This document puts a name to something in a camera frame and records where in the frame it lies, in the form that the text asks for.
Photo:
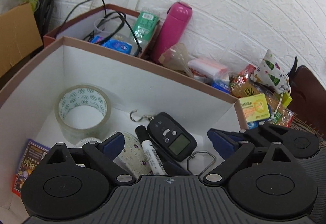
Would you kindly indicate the plain cardboard box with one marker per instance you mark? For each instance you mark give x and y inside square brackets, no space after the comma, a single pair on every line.
[19,36]

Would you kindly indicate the blue wrapper packet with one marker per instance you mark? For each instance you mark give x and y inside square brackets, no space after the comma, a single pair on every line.
[113,44]

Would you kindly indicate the white tissue packet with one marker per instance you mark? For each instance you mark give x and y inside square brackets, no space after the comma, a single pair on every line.
[209,71]

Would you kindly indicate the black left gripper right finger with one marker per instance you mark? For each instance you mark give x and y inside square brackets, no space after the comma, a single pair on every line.
[266,182]

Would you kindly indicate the black feather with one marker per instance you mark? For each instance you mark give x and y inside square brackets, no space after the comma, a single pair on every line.
[293,69]

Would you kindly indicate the pink water bottle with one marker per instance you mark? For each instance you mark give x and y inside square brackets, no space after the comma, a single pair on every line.
[177,19]

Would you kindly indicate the blue playing card box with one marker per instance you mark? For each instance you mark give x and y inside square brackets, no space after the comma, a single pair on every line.
[32,154]

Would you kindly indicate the dark red headboard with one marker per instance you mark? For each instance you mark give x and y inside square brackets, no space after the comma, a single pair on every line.
[308,99]

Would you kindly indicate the brown snack bag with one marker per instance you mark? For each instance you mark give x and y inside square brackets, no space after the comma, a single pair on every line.
[242,86]

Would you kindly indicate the small dark red box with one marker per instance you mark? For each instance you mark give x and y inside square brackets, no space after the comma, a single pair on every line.
[108,21]

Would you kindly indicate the yellow medicine box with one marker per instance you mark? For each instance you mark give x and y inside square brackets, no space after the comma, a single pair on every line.
[255,108]

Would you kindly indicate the clear packing tape roll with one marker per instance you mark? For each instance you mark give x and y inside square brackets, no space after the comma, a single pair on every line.
[83,111]

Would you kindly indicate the floral white pouch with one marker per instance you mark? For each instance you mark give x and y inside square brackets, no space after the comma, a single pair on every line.
[131,157]

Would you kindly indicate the green tube package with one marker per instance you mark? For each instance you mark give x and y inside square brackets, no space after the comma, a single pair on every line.
[145,24]

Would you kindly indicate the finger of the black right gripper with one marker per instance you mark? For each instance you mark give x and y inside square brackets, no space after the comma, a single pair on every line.
[301,144]

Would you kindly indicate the christmas pattern drawstring pouch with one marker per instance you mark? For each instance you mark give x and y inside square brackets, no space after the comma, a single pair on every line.
[269,73]

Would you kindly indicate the black digital luggage scale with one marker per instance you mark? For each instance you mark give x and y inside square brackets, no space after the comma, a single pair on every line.
[175,146]

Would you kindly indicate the clear plastic funnel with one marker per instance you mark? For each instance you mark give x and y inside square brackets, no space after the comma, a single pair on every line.
[176,58]

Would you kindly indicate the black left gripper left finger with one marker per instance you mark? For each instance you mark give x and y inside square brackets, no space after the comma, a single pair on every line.
[70,183]

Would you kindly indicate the large brown cardboard box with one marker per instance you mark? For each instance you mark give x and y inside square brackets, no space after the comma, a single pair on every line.
[135,87]

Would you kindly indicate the white marker pen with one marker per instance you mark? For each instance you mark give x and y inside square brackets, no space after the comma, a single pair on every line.
[149,151]

